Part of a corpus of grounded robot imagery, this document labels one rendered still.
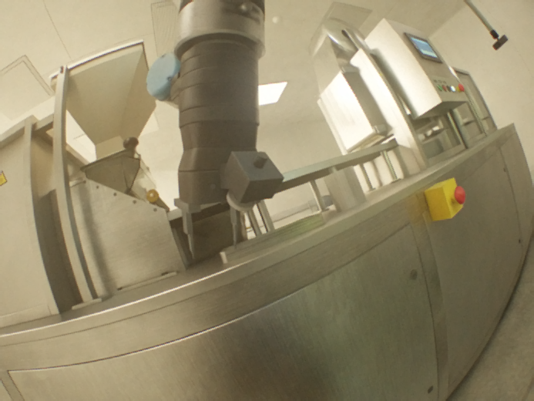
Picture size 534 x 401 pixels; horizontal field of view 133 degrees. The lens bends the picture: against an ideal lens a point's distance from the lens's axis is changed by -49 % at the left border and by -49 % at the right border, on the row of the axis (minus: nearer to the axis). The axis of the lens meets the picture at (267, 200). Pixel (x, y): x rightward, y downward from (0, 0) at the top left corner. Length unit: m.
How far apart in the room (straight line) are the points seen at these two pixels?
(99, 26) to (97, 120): 1.51
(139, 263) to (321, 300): 0.43
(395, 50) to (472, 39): 3.57
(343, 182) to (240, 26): 0.42
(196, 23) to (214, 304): 0.32
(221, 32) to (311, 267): 0.32
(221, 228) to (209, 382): 0.57
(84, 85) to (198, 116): 0.68
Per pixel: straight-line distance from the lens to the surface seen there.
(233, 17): 0.21
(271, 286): 0.34
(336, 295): 0.38
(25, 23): 2.24
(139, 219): 0.60
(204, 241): 0.82
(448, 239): 0.63
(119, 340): 0.37
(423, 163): 0.90
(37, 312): 0.68
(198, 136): 0.19
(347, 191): 0.53
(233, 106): 0.19
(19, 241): 0.73
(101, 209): 0.64
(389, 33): 1.01
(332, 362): 0.43
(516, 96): 4.28
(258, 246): 0.40
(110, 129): 0.77
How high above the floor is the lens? 0.84
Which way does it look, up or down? 5 degrees up
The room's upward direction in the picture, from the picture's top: 21 degrees counter-clockwise
